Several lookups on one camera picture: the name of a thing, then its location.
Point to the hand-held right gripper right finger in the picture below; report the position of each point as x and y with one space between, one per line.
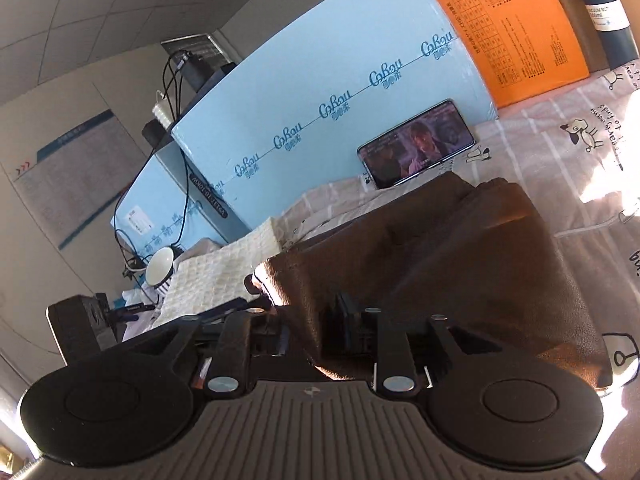
350 332

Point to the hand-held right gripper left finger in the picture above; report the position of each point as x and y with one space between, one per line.
235 340

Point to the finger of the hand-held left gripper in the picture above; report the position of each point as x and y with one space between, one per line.
225 308

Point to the brown cloth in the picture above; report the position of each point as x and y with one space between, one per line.
450 260

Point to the cream waffle textured cloth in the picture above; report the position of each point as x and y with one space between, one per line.
215 270

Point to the white round bowl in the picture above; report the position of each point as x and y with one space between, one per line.
159 266

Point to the smartphone with lit screen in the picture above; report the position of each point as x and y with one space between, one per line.
417 142

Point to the white power strip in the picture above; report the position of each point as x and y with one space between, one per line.
162 110

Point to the black electronic device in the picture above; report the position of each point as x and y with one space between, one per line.
202 71

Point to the light blue foam board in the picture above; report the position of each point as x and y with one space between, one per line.
325 60

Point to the orange printed board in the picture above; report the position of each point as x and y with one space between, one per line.
500 25

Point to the dark blue vacuum bottle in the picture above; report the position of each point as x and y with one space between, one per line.
607 15

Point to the wall poster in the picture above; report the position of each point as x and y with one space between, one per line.
75 180

